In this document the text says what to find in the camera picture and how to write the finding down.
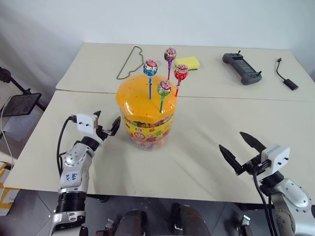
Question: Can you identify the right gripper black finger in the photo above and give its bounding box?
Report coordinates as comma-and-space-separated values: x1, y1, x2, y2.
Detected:
239, 131, 267, 156
218, 144, 245, 176

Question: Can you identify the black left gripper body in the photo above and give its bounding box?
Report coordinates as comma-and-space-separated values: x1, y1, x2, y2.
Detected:
94, 119, 117, 147

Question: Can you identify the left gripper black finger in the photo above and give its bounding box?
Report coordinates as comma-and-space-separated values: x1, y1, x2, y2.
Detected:
93, 110, 102, 128
108, 116, 122, 137

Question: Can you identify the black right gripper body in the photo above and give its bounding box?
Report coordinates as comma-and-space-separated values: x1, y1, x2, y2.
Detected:
242, 153, 272, 176

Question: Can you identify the clear plastic lollipop jar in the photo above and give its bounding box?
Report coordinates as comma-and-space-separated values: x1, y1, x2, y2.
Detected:
120, 104, 179, 151

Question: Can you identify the green wrapped lollipop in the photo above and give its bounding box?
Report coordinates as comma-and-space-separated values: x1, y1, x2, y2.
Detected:
157, 80, 173, 115

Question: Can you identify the blue wrapped lollipop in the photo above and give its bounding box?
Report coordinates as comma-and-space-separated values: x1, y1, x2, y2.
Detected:
143, 59, 158, 101

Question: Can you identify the red wrapped lollipop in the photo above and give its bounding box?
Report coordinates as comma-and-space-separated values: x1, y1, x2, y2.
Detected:
173, 64, 189, 98

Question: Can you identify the purple wrapped lollipop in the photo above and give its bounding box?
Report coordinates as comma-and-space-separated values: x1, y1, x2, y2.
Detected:
163, 47, 178, 81

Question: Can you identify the orange perforated jar lid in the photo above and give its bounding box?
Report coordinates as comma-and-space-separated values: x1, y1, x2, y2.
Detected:
115, 73, 183, 124

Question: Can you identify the dark rounded shape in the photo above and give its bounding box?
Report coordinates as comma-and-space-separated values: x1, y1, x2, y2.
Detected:
115, 208, 149, 236
171, 202, 210, 236

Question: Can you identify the grey handheld remote controller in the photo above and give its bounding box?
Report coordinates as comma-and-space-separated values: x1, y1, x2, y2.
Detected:
221, 50, 263, 86

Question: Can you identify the black tablet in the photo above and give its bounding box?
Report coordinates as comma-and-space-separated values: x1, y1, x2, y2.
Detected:
2, 92, 42, 118

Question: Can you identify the black tripod stand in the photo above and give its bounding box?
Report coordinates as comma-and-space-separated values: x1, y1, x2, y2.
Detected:
0, 65, 46, 112

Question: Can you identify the yellow green sponge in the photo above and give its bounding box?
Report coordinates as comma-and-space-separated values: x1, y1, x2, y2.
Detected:
174, 56, 201, 71

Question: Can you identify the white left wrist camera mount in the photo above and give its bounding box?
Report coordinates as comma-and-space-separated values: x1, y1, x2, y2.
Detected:
76, 113, 104, 145

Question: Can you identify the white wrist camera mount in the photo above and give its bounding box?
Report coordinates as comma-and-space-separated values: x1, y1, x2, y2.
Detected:
260, 144, 291, 176
76, 113, 104, 145

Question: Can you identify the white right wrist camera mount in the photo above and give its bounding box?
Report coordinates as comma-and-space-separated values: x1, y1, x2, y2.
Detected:
260, 144, 291, 176

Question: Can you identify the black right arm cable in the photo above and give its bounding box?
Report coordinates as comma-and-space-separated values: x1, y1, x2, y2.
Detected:
251, 170, 277, 236

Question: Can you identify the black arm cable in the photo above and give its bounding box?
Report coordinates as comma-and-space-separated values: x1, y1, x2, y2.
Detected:
251, 170, 277, 236
56, 114, 78, 178

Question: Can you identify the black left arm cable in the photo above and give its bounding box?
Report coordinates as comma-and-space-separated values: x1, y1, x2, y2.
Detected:
56, 114, 78, 178

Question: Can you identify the green bent wire loop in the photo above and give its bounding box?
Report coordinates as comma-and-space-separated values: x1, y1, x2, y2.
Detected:
116, 45, 144, 80

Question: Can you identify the black adapter cable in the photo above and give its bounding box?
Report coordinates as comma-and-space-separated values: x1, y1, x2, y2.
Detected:
275, 57, 300, 91

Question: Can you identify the thin white cable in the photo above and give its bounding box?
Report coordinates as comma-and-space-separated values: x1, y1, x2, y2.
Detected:
0, 94, 16, 171

